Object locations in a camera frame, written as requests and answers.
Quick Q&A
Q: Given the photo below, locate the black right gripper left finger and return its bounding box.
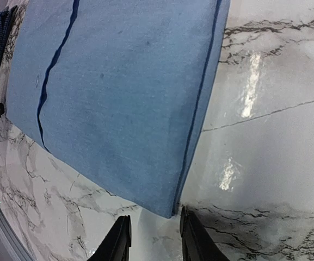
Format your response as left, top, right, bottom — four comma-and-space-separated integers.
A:
88, 215, 132, 261

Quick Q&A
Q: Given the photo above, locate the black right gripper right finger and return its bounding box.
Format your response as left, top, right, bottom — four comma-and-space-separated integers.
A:
180, 207, 229, 261

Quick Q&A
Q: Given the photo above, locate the light blue long sleeve shirt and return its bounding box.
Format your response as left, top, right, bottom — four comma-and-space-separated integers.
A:
7, 1, 230, 218

